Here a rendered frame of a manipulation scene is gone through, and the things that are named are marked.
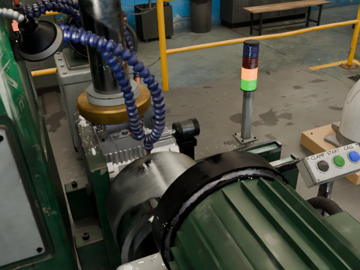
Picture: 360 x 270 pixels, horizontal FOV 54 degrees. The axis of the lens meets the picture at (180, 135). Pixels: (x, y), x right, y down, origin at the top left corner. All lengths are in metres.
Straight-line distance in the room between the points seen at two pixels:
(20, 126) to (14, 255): 0.31
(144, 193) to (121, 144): 0.23
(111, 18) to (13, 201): 0.42
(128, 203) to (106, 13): 0.39
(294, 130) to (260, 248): 1.31
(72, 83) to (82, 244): 0.61
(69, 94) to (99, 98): 0.51
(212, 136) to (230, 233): 1.20
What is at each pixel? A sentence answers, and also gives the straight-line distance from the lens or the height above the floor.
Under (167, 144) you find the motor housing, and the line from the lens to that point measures 0.96.
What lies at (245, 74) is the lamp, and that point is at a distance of 1.38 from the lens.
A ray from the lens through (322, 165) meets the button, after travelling 0.95.
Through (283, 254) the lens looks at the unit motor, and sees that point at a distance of 0.33.
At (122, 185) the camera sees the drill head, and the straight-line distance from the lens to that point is 0.76.
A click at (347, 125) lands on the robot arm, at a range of 1.39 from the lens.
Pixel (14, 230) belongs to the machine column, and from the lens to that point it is 0.83.
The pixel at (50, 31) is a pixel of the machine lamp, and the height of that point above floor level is 1.48.
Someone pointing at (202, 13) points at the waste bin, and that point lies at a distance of 6.08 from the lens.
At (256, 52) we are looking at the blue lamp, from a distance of 1.36.
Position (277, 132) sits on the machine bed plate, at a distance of 1.60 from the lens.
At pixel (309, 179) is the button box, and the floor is 1.04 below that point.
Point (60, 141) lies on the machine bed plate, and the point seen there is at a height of 0.80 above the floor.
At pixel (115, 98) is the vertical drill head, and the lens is 0.82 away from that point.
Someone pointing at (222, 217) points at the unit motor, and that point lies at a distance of 0.37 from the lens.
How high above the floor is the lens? 1.60
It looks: 31 degrees down
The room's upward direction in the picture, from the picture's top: 3 degrees counter-clockwise
